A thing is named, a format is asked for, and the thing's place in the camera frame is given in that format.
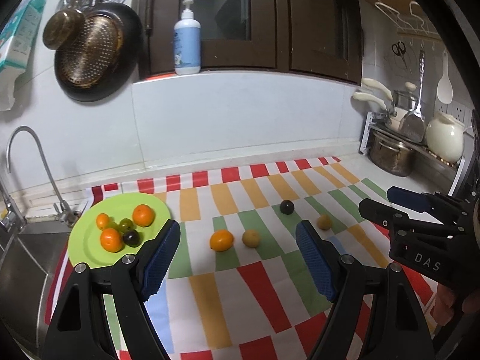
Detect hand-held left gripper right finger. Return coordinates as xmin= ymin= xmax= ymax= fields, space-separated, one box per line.
xmin=295 ymin=220 xmax=437 ymax=360

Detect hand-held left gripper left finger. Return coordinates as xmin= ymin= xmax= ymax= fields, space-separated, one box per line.
xmin=42 ymin=219 xmax=181 ymax=360

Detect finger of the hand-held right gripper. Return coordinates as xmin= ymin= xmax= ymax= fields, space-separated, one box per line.
xmin=387 ymin=186 xmax=470 ymax=215
xmin=358 ymin=198 xmax=469 ymax=239

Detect round orange tangerine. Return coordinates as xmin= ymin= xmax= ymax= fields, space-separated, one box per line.
xmin=133 ymin=204 xmax=155 ymax=227

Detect orange tangerine with stem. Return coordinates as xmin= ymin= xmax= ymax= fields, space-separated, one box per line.
xmin=100 ymin=228 xmax=124 ymax=253

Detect green plate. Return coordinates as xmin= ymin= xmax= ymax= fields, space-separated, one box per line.
xmin=69 ymin=192 xmax=174 ymax=269

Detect person's right hand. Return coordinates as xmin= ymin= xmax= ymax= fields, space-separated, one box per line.
xmin=434 ymin=280 xmax=480 ymax=328

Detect large steel pot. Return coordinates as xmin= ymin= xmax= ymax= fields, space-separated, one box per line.
xmin=369 ymin=130 xmax=415 ymax=177

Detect metal kitchen rack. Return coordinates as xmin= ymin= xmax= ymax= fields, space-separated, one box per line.
xmin=359 ymin=111 xmax=470 ymax=193

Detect orange kumquat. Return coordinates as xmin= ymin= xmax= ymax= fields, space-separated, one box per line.
xmin=209 ymin=230 xmax=235 ymax=252

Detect white ceramic jar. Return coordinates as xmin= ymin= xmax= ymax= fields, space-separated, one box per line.
xmin=425 ymin=112 xmax=466 ymax=163

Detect steel skimmer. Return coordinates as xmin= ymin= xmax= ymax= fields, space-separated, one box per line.
xmin=398 ymin=50 xmax=427 ymax=142

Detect striped colourful tablecloth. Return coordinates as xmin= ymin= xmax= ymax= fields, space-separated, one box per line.
xmin=44 ymin=156 xmax=451 ymax=360

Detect small lidded steel pot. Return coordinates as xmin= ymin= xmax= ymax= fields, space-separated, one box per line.
xmin=392 ymin=82 xmax=420 ymax=112

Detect white rice paddle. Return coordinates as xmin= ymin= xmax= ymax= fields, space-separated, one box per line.
xmin=437 ymin=49 xmax=454 ymax=104

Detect stainless steel sink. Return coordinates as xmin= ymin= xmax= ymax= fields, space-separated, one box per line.
xmin=0 ymin=229 xmax=76 ymax=349

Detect slim chrome faucet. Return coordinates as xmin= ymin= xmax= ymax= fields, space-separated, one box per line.
xmin=6 ymin=126 xmax=80 ymax=228

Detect black scissors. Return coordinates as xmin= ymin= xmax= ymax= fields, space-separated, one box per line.
xmin=392 ymin=40 xmax=410 ymax=70

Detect large chrome faucet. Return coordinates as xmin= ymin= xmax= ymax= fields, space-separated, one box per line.
xmin=0 ymin=180 xmax=28 ymax=234

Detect dark wooden cabinet door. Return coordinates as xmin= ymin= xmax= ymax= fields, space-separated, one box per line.
xmin=287 ymin=0 xmax=365 ymax=85
xmin=138 ymin=0 xmax=292 ymax=84

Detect black frying pan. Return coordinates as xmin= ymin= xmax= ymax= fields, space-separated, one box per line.
xmin=54 ymin=0 xmax=144 ymax=103

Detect white pump soap bottle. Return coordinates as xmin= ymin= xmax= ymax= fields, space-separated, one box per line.
xmin=173 ymin=0 xmax=202 ymax=76

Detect copper colander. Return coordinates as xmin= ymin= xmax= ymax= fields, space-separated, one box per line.
xmin=59 ymin=15 xmax=124 ymax=87

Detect small brass pot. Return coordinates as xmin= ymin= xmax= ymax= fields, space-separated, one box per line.
xmin=42 ymin=0 xmax=85 ymax=52

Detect paper towel pack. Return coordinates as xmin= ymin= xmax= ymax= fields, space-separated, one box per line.
xmin=0 ymin=0 xmax=52 ymax=112

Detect white wall outlet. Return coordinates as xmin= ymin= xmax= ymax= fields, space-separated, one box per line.
xmin=435 ymin=102 xmax=472 ymax=121

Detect cream handled pan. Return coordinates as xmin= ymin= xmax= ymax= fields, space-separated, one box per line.
xmin=361 ymin=78 xmax=395 ymax=103
xmin=352 ymin=91 xmax=407 ymax=129

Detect white wire hanger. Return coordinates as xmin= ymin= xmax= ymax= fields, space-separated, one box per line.
xmin=375 ymin=2 xmax=444 ymax=40

